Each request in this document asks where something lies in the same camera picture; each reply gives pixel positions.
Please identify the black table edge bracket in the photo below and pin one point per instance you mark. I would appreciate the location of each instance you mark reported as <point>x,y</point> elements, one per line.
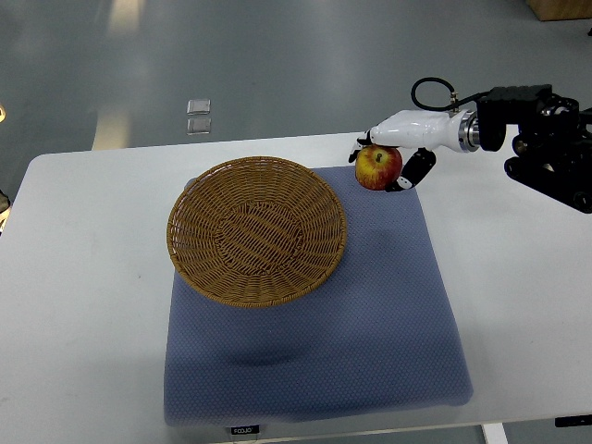
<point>572,421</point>

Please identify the red yellow apple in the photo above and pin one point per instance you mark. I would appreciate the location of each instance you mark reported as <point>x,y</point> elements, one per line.
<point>376,167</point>

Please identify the blue quilted cushion mat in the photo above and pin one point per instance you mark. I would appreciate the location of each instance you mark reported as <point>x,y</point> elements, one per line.
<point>378,335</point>

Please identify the black table control label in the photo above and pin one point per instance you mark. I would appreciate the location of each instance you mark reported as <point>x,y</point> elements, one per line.
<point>245,430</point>

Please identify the brown wicker basket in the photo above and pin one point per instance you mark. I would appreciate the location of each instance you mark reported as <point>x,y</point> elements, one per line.
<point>256,232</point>

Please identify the upper floor socket plate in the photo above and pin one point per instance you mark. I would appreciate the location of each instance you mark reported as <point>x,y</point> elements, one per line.
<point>198,107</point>

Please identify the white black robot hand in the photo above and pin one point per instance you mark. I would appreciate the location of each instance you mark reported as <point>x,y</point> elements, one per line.
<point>424,132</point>

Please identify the white table leg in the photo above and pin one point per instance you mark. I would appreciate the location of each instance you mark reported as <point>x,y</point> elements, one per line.
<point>494,433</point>

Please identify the wooden box corner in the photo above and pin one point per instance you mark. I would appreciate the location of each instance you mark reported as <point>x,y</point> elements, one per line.
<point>554,10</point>

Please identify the floor socket plate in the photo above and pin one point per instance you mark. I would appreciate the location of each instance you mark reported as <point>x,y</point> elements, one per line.
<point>198,107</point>
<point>198,125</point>

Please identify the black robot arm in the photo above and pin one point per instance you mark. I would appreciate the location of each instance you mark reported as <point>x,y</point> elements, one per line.
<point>552,150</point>

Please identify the lower floor socket plate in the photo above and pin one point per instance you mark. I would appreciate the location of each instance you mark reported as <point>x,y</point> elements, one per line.
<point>198,125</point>

